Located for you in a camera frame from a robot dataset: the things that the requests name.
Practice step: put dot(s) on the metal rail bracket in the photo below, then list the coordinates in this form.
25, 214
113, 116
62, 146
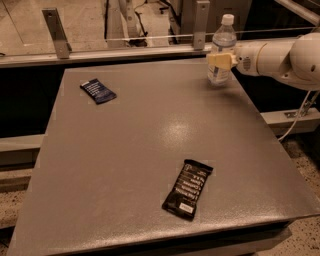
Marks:
57, 33
200, 23

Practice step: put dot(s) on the clear blue-label plastic bottle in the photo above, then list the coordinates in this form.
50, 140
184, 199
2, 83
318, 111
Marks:
223, 41

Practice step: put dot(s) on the left metal rail bracket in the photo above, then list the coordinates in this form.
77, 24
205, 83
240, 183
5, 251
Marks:
57, 33

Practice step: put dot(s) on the horizontal metal rail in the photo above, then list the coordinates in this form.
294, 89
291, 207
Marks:
87, 57

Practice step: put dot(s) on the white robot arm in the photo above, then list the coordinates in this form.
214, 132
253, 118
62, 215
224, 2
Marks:
291, 61

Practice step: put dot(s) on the black rxbar chocolate wrapper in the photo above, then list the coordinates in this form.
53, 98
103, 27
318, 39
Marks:
182, 199

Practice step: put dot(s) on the right metal rail bracket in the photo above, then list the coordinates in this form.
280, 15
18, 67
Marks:
200, 23

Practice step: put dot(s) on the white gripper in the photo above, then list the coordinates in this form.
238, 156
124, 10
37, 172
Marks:
244, 59

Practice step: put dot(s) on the blue snack bar wrapper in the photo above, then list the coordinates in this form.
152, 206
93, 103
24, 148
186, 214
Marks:
97, 91

